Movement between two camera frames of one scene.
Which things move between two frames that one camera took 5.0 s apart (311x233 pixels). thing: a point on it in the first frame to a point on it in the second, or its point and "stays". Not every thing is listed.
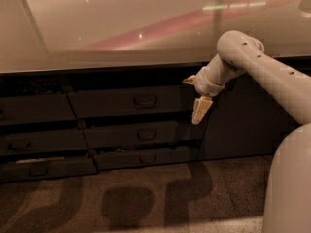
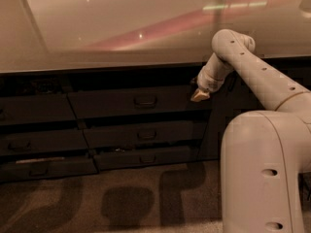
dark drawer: (41, 142) stays
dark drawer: (140, 158) stays
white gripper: (202, 83) to (207, 83)
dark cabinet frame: (69, 125) stays
